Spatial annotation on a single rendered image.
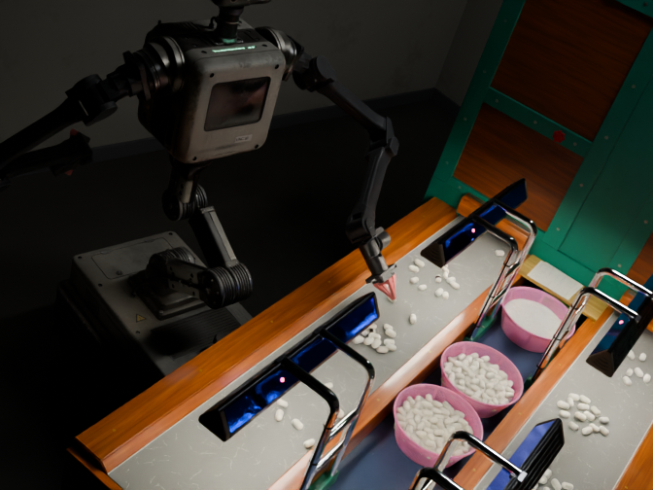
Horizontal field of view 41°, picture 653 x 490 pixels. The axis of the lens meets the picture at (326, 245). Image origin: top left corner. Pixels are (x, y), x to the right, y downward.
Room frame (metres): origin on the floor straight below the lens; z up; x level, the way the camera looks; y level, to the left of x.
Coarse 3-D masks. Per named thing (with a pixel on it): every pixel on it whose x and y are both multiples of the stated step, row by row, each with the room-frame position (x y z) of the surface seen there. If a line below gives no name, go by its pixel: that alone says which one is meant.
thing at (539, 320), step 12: (516, 300) 2.52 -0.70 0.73; (528, 300) 2.55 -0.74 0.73; (516, 312) 2.46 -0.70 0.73; (528, 312) 2.47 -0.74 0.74; (540, 312) 2.49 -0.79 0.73; (552, 312) 2.52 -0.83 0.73; (528, 324) 2.41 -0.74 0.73; (540, 324) 2.43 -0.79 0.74; (552, 324) 2.45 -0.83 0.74; (552, 336) 2.38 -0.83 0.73
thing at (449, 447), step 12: (456, 432) 1.42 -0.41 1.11; (456, 444) 1.42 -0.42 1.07; (468, 444) 1.40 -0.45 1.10; (480, 444) 1.39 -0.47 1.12; (444, 456) 1.41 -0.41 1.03; (492, 456) 1.38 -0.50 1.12; (432, 468) 1.29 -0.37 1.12; (504, 468) 1.36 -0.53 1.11; (516, 468) 1.36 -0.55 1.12; (420, 480) 1.28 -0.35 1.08; (432, 480) 1.39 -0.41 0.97; (444, 480) 1.26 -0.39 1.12
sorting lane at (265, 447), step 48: (432, 240) 2.70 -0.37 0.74; (480, 240) 2.81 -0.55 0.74; (432, 288) 2.42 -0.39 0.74; (480, 288) 2.51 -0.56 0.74; (384, 336) 2.09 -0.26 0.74; (432, 336) 2.17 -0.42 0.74; (240, 384) 1.70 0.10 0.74; (336, 384) 1.82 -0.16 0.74; (192, 432) 1.49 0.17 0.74; (240, 432) 1.54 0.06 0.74; (288, 432) 1.59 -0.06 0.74; (144, 480) 1.30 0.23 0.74; (192, 480) 1.35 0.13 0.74; (240, 480) 1.39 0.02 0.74
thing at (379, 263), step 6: (372, 258) 2.21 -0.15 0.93; (378, 258) 2.21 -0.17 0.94; (372, 264) 2.20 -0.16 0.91; (378, 264) 2.20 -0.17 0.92; (384, 264) 2.21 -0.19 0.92; (390, 264) 2.26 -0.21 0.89; (372, 270) 2.19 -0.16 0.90; (378, 270) 2.19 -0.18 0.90; (384, 270) 2.20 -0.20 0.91; (390, 270) 2.22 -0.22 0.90; (372, 276) 2.18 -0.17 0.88; (378, 276) 2.16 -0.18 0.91; (366, 282) 2.17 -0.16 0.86
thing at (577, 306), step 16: (608, 272) 2.28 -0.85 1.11; (592, 288) 2.15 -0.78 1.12; (640, 288) 2.24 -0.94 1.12; (576, 304) 2.15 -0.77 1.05; (608, 304) 2.12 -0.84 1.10; (576, 320) 2.29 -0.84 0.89; (560, 336) 2.15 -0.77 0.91; (544, 352) 2.16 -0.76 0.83; (544, 368) 2.23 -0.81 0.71; (528, 384) 2.14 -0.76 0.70
